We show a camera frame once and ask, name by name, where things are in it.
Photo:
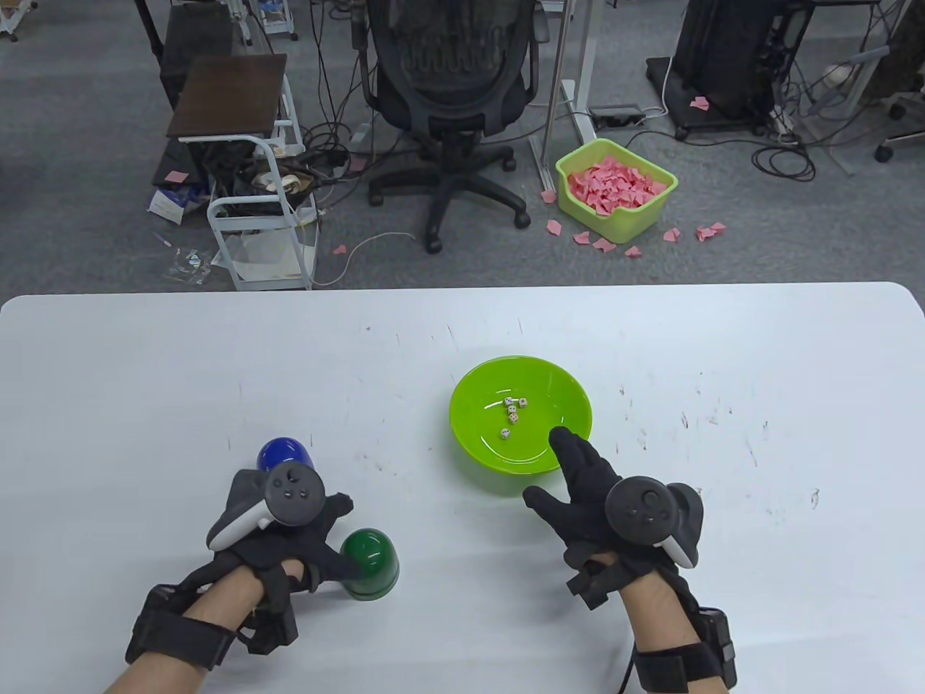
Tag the scattered pink paper pieces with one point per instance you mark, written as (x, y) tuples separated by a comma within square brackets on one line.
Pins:
[(555, 228)]

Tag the person's right hand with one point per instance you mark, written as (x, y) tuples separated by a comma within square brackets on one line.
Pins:
[(587, 506)]

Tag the blue plastic cup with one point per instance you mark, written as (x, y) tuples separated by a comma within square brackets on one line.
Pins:
[(278, 454)]

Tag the black controller on right glove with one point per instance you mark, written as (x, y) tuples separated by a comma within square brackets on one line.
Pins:
[(639, 510)]

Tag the pile of pink folded papers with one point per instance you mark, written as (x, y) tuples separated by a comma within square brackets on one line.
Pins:
[(614, 184)]

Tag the person's left forearm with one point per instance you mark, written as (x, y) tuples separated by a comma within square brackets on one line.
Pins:
[(217, 614)]

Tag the person's right thumb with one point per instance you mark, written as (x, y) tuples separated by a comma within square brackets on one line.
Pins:
[(542, 500)]

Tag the black rolling equipment stand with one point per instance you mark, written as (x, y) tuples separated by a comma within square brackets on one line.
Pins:
[(723, 65)]

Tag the blue and white booklet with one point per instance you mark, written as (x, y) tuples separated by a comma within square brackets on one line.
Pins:
[(168, 206)]

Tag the person's left thumb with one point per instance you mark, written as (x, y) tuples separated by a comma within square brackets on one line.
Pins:
[(338, 569)]

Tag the clear plastic bag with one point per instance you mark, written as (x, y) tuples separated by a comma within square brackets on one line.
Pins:
[(189, 264)]

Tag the grey power strip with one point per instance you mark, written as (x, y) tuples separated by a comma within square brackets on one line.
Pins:
[(616, 114)]

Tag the white metal desk leg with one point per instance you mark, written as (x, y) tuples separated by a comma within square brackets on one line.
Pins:
[(571, 65)]

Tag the dark brown top stand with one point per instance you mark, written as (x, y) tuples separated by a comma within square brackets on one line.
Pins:
[(195, 36)]

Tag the grey chair base with caster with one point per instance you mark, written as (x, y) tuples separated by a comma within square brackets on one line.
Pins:
[(896, 126)]

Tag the purple pen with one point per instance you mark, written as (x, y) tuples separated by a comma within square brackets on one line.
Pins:
[(162, 240)]

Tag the black controller on left glove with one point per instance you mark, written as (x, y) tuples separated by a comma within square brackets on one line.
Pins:
[(293, 495)]

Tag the white trolley with brown top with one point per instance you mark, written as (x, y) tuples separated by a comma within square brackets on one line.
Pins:
[(231, 94)]

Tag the person's right forearm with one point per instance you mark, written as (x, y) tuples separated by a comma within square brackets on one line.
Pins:
[(654, 618)]

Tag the dark green plastic cup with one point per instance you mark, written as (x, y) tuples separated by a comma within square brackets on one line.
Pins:
[(372, 560)]

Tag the person's left hand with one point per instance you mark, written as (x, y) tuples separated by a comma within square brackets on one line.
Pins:
[(318, 557)]

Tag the black mesh office chair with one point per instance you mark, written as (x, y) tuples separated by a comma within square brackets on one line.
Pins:
[(455, 79)]

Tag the lime green plastic bowl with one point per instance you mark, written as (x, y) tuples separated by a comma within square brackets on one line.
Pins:
[(484, 448)]

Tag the yellow-green plastic bin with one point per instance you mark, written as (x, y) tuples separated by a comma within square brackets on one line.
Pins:
[(629, 220)]

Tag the black controller on glove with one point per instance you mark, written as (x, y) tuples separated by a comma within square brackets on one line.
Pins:
[(639, 510), (293, 495)]

